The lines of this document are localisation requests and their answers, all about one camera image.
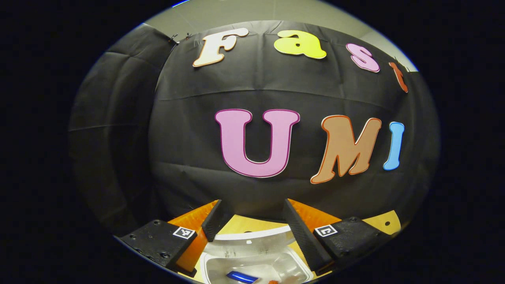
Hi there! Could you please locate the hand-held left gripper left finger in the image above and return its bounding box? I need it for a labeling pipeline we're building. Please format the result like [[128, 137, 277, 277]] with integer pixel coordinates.
[[114, 199, 233, 277]]

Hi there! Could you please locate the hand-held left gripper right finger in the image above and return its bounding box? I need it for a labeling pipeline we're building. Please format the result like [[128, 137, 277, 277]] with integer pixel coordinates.
[[282, 198, 391, 277]]

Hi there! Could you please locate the white desktop garbage bin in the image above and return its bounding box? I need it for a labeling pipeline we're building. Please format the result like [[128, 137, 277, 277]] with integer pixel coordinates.
[[198, 225, 315, 284]]

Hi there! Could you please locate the wooden desktop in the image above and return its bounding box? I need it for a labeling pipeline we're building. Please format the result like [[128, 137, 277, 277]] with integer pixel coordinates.
[[180, 210, 402, 284]]

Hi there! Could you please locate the black backdrop cloth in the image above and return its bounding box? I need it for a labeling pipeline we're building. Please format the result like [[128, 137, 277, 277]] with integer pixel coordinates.
[[68, 21, 440, 237]]

